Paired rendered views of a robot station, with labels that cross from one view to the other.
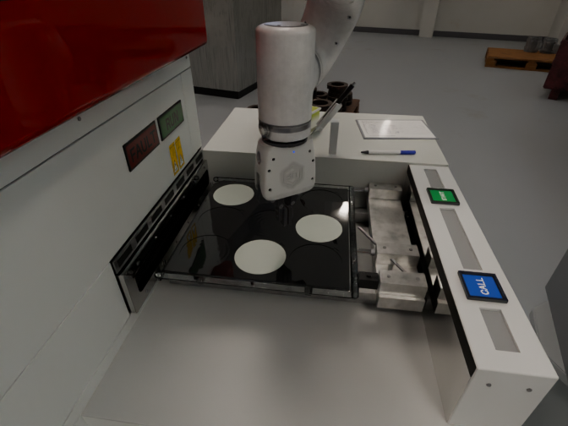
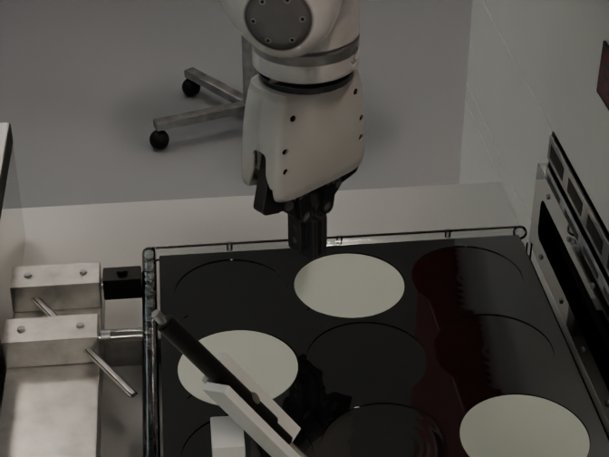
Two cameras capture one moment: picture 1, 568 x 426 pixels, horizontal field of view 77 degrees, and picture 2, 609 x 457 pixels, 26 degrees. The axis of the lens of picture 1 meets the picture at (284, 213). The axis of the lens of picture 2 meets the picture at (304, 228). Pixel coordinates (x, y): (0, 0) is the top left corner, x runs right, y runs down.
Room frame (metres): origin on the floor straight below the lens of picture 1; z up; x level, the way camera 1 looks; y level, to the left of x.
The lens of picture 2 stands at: (1.46, -0.23, 1.60)
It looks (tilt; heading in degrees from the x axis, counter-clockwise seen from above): 33 degrees down; 166
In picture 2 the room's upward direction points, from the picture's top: straight up
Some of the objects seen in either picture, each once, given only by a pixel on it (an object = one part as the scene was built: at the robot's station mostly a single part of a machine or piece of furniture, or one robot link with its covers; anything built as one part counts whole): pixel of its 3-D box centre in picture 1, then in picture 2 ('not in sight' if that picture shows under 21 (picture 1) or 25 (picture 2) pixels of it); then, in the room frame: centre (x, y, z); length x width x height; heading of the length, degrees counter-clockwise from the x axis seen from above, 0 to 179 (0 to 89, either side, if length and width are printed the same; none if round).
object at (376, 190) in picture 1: (385, 190); not in sight; (0.77, -0.26, 0.89); 0.08 x 0.03 x 0.03; 82
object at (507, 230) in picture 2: (253, 284); (336, 243); (0.45, 0.05, 0.90); 0.37 x 0.01 x 0.01; 82
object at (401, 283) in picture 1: (401, 283); (56, 286); (0.45, -0.21, 0.89); 0.08 x 0.03 x 0.03; 82
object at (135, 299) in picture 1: (175, 221); (604, 336); (0.64, 0.24, 0.89); 0.44 x 0.02 x 0.10; 172
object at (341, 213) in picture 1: (269, 224); (367, 361); (0.63, 0.03, 0.90); 0.34 x 0.34 x 0.01; 82
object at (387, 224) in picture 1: (390, 240); (51, 425); (0.61, -0.23, 0.87); 0.36 x 0.08 x 0.03; 172
